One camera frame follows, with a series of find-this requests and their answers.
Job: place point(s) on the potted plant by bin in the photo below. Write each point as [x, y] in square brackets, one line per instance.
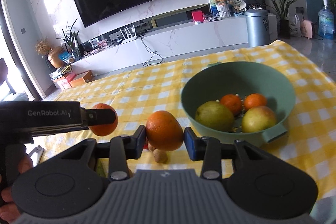
[281, 8]

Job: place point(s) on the brown longan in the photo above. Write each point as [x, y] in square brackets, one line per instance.
[151, 148]
[160, 157]

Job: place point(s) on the teddy bear toy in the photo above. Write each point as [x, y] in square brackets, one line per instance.
[223, 8]

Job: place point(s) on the brown longan back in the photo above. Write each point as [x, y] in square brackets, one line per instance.
[151, 148]

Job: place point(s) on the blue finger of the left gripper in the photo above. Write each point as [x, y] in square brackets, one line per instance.
[94, 116]

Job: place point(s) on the orange cardboard box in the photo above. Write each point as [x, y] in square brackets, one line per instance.
[82, 79]

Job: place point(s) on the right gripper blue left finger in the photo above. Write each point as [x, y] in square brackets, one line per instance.
[123, 148]

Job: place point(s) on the white plastic bag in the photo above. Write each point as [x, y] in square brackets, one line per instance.
[294, 26]

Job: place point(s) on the white phone stand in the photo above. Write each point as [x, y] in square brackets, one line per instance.
[36, 154]

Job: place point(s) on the white marble tv cabinet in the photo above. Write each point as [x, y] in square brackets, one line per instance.
[167, 42]

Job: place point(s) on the pink small heater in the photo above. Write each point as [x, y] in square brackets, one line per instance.
[306, 27]

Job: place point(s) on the red pink box stack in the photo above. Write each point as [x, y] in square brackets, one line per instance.
[64, 82]

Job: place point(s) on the yellow red apple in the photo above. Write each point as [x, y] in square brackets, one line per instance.
[257, 119]

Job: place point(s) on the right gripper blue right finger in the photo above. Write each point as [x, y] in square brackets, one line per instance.
[207, 150]

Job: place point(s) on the orange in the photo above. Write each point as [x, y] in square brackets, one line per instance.
[232, 102]
[163, 131]
[109, 125]
[254, 100]

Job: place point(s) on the green pear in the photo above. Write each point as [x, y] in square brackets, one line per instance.
[216, 116]

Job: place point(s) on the white wifi router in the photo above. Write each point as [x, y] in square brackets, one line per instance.
[129, 34]

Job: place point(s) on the potted plant on cabinet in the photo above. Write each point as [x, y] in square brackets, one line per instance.
[70, 37]

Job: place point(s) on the green colander bowl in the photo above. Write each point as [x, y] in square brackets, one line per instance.
[242, 79]

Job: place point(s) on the blue water jug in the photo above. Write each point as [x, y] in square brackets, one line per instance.
[326, 22]

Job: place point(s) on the grey metal trash bin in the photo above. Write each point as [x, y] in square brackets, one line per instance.
[257, 27]

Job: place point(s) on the green cucumber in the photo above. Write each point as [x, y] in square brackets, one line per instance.
[102, 166]

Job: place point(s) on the golden round vase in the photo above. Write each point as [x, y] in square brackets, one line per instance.
[54, 58]

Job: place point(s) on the red box on cabinet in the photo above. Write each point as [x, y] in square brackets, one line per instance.
[197, 16]

